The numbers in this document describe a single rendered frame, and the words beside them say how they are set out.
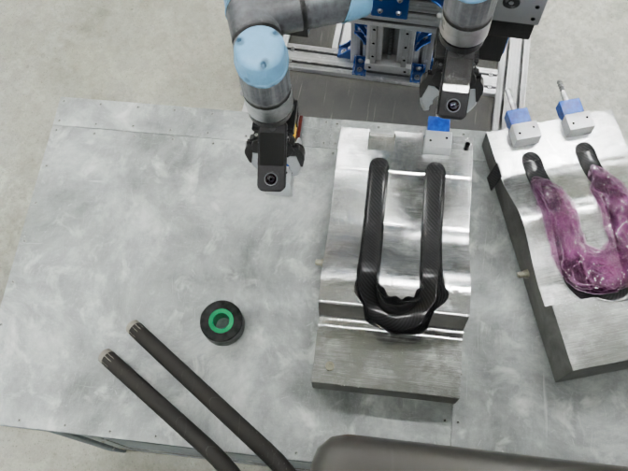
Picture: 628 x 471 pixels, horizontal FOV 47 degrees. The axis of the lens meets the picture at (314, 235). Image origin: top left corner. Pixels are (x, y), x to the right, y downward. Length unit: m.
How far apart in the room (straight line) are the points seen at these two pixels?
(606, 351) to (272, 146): 0.66
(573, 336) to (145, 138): 0.94
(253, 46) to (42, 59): 1.86
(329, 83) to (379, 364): 1.22
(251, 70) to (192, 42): 1.70
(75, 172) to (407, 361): 0.79
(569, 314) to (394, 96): 1.16
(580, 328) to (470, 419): 0.25
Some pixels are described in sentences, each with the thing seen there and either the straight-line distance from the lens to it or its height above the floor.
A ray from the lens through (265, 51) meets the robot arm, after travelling 1.03.
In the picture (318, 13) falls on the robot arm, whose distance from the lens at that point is 1.12.
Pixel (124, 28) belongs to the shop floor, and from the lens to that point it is 2.82.
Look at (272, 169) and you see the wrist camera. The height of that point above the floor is 1.09.
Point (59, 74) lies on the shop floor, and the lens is 2.78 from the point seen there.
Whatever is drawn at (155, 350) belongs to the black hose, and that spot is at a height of 0.85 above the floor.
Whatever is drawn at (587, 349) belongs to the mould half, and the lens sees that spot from 1.32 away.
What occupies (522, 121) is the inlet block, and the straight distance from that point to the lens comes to 1.51.
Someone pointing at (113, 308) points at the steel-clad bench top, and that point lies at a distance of 1.45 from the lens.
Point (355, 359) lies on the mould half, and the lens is 1.30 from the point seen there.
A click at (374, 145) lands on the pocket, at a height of 0.86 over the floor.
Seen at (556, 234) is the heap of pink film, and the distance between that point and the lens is 1.37.
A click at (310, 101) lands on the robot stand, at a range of 2.28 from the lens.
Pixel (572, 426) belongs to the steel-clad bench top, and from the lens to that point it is 1.40.
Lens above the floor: 2.13
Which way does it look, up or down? 68 degrees down
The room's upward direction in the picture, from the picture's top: 6 degrees counter-clockwise
